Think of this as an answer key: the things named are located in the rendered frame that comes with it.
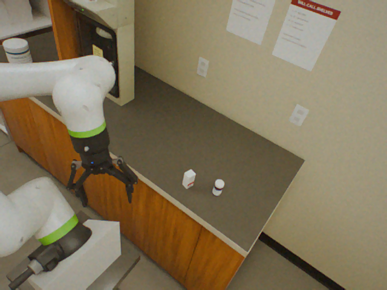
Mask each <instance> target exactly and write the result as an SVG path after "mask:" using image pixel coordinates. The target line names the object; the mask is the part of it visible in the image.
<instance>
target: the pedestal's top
mask: <svg viewBox="0 0 387 290"><path fill-rule="evenodd" d="M76 217H77V218H78V220H79V222H80V223H81V224H84V223H85V222H86V221H87V220H88V219H91V220H93V219H92V218H90V217H89V216H88V215H87V214H85V213H84V212H83V211H82V210H81V211H79V213H78V214H76ZM120 249H121V255H120V256H119V257H118V258H117V260H115V261H113V262H112V264H110V266H109V267H108V268H107V269H105V270H104V272H103V273H102V274H101V275H99V276H98V278H96V280H95V281H94V282H92V284H90V286H89V287H88V288H86V289H85V290H116V289H117V287H118V286H119V285H120V284H121V283H122V281H123V280H124V279H125V277H127V276H128V274H129V273H130V272H131V270H132V269H133V268H134V266H136V264H137V263H138V262H139V261H140V255H139V254H138V253H137V252H136V251H135V250H133V249H132V248H131V247H129V246H128V245H127V244H125V243H124V241H121V240H120ZM29 263H30V260H29V258H28V257H26V258H25V259H24V260H23V261H22V262H21V263H20V264H19V265H17V266H16V267H15V268H14V269H13V270H12V271H10V272H9V273H8V274H7V275H6V276H7V278H8V279H9V281H11V282H12V281H13V280H14V279H16V278H17V277H18V276H20V275H21V274H22V272H23V271H25V270H26V269H27V268H28V267H27V265H28V264H29ZM18 289H19V290H35V289H34V288H33V287H32V286H31V285H30V283H29V281H28V280H26V281H24V282H23V283H22V285H20V286H18Z"/></svg>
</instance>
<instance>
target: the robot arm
mask: <svg viewBox="0 0 387 290"><path fill-rule="evenodd" d="M114 84H115V71H114V68H113V66H111V64H110V63H109V62H108V61H107V60H106V59H105V58H102V57H100V56H85V57H80V58H75V59H68V60H60V61H54V62H42V63H0V102H3V101H7V100H14V99H19V98H27V97H38V96H46V95H52V96H53V102H54V105H55V107H56V108H57V110H58V112H60V114H61V116H62V118H63V120H64V122H65V125H66V126H67V129H68V133H69V135H70V139H71V142H72V145H73V147H74V150H75V151H76V152H77V153H79V155H80V159H81V161H77V160H76V159H74V160H73V161H72V163H71V174H70V178H69V181H68V185H67V188H66V189H67V190H71V189H73V190H74V191H75V192H76V195H77V197H78V198H80V199H81V201H82V205H83V207H86V206H87V203H88V198H87V195H86V192H85V189H84V186H83V183H84V182H85V180H86V179H87V178H88V177H89V175H90V174H94V175H97V174H105V173H107V174H109V175H112V176H114V177H115V178H116V179H118V180H120V181H121V182H123V183H124V184H126V185H125V189H126V194H127V197H128V200H129V201H128V202H129V203H132V193H133V192H134V186H133V184H138V176H137V175H136V174H135V173H134V172H133V171H132V170H131V169H130V168H129V166H128V165H127V164H126V163H125V162H124V160H123V157H122V156H121V155H120V156H119V158H116V159H112V158H111V156H110V152H109V148H108V146H109V144H110V139H109V133H108V131H107V128H106V123H105V118H104V114H103V101H104V99H105V97H106V95H107V93H108V92H109V91H110V90H112V88H113V86H114ZM113 163H114V164H116V166H119V168H120V170H121V171H122V172H121V171H120V170H119V169H116V168H115V165H113ZM80 166H82V167H83V168H84V169H85V171H84V173H83V174H82V176H81V177H80V178H79V179H78V181H76V183H73V181H74V179H75V176H76V172H77V170H78V169H79V168H80ZM92 233H93V232H92V230H91V229H90V228H89V227H86V226H84V225H83V224H81V223H80V222H79V220H78V218H77V217H76V214H75V212H74V210H73V209H72V207H71V206H70V204H69V203H68V202H67V200H66V199H65V198H64V196H63V194H61V191H60V190H59V189H58V188H57V187H56V185H55V184H54V182H53V180H52V179H50V178H49V177H46V176H43V177H40V178H36V179H32V180H31V181H29V182H27V183H25V184H23V185H22V186H20V187H19V188H17V189H16V190H15V191H13V192H12V193H10V194H8V195H7V196H6V195H5V194H3V192H1V191H0V257H5V256H9V255H11V254H13V253H15V251H17V250H19V249H20V248H21V247H22V246H23V245H24V244H25V243H26V242H27V241H28V240H30V238H31V237H32V236H34V237H35V238H36V239H37V241H39V242H40V243H41V244H42V245H41V246H39V247H38V248H37V249H36V250H34V251H33V252H32V253H31V254H30V255H29V256H27V257H28V258H29V260H30V263H29V264H28V265H27V267H28V268H27V270H26V271H24V272H23V273H22V274H21V275H20V276H18V277H17V278H16V279H14V280H13V281H12V282H11V283H10V284H9V285H8V286H9V287H10V289H11V290H16V288H17V287H18V286H20V285H22V283H23V282H24V281H26V280H27V279H28V278H29V277H30V276H31V275H32V274H34V275H37V274H40V273H41V271H42V272H44V271H45V272H47V271H51V270H53V269H55V267H57V264H58V262H61V261H63V260H64V259H66V258H67V257H69V256H71V255H72V254H74V253H75V252H76V251H77V250H78V249H80V248H81V247H82V246H83V245H84V244H85V243H86V242H87V241H89V238H90V237H91V235H92Z"/></svg>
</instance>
